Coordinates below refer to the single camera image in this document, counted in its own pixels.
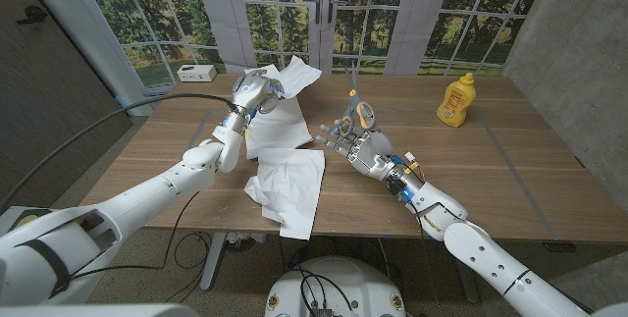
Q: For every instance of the flat white paper sheet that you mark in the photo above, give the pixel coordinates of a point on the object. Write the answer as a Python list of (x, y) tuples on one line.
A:
[(277, 128)]

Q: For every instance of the white table leg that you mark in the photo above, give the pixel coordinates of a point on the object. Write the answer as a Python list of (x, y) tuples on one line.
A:
[(213, 263)]

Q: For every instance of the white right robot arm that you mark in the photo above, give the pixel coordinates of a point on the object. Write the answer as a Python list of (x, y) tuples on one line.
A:
[(490, 255)]

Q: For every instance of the white paper sheet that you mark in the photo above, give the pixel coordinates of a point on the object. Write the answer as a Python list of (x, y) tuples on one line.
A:
[(289, 187), (277, 128), (299, 76)]

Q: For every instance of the white backdrop frame post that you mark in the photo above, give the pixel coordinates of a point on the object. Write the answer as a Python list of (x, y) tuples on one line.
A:
[(93, 32)]

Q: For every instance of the grey and orange scissors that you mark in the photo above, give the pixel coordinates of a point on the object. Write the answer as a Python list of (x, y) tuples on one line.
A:
[(354, 103)]

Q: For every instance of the white robot torso base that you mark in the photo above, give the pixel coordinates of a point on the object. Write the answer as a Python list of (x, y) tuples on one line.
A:
[(353, 282)]

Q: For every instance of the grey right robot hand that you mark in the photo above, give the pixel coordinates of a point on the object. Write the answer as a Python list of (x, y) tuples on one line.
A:
[(373, 152)]

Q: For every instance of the creased white paper sheet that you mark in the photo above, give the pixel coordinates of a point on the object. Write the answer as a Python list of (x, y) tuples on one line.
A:
[(289, 187)]

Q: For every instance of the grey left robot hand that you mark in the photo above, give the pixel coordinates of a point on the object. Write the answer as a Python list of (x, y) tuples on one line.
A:
[(250, 91)]

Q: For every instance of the grey torso connector box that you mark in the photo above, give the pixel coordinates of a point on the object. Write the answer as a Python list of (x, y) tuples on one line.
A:
[(321, 313)]

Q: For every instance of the yellow mustard bottle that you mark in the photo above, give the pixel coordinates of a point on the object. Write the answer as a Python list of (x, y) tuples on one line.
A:
[(457, 101)]

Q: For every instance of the white power socket box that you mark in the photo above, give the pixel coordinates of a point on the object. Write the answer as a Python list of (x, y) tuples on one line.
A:
[(196, 72)]

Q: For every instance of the grey table leg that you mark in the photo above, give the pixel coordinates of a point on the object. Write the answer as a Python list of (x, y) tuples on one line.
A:
[(463, 273)]

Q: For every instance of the printed forest window backdrop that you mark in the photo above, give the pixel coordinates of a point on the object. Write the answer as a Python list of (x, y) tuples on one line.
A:
[(245, 13)]

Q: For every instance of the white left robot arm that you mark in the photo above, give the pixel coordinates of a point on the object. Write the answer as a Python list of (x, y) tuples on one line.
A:
[(147, 199)]

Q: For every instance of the yellow black foot pedal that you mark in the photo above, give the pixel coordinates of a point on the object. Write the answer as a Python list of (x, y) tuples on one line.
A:
[(27, 219)]

